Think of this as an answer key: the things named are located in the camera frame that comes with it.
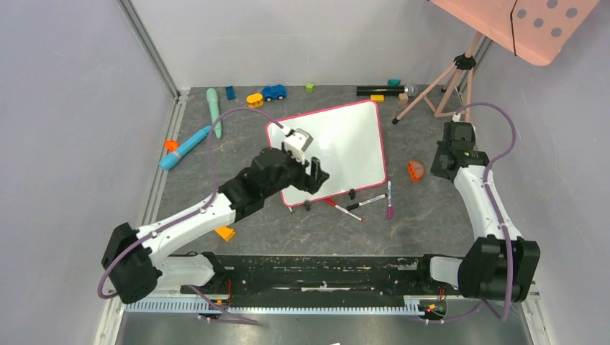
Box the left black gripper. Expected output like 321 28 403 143
263 142 329 199

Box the orange wedge block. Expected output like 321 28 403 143
214 226 236 242

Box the orange small toy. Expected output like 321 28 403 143
164 139 179 152

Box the red whiteboard marker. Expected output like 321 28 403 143
324 198 364 222

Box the pink perforated panel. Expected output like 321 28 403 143
432 0 600 66

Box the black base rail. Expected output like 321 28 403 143
198 254 459 308

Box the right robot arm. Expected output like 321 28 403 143
415 121 541 303

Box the yellow oval toy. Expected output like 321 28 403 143
246 93 265 108

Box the dark blue block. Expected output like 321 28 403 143
225 86 236 101

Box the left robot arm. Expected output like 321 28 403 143
98 147 330 304

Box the orange semicircle toy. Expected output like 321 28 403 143
407 160 425 183

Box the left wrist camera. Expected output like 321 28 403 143
281 126 313 166

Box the blue toy crayon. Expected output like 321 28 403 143
158 126 211 170

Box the pink tripod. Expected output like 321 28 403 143
391 31 483 124

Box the pink framed whiteboard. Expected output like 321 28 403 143
278 100 387 207

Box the black rainbow marker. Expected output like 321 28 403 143
346 193 387 211

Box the blue toy car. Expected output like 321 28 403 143
262 84 287 102

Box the wooden cube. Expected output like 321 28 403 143
397 93 409 105

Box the yellow block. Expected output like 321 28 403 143
370 95 385 103

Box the mint green toy stick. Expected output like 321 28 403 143
206 88 222 139

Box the magenta whiteboard marker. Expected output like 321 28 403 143
386 180 393 219

